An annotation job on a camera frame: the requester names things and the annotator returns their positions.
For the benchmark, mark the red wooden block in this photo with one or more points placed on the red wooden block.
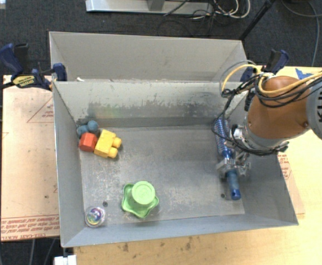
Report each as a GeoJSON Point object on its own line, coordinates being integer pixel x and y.
{"type": "Point", "coordinates": [87, 142]}

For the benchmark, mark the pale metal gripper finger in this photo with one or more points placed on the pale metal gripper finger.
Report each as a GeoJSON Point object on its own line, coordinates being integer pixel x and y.
{"type": "Point", "coordinates": [243, 169]}
{"type": "Point", "coordinates": [223, 167]}

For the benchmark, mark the yellow toy building block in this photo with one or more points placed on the yellow toy building block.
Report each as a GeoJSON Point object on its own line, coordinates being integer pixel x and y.
{"type": "Point", "coordinates": [105, 143]}

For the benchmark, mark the blue spiral toy tool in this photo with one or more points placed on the blue spiral toy tool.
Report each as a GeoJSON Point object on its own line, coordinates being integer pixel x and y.
{"type": "Point", "coordinates": [234, 187]}

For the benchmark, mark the green star-shaped cup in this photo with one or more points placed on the green star-shaped cup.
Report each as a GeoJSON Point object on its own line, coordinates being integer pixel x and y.
{"type": "Point", "coordinates": [141, 197]}

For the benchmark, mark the brown cardboard board, red print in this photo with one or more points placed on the brown cardboard board, red print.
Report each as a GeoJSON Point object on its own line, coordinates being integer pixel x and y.
{"type": "Point", "coordinates": [28, 159]}

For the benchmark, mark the dark teal toy figure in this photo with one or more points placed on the dark teal toy figure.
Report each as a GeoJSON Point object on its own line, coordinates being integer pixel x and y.
{"type": "Point", "coordinates": [90, 126]}

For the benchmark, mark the grey metal bin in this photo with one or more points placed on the grey metal bin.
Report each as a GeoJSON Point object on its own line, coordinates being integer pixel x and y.
{"type": "Point", "coordinates": [163, 159]}

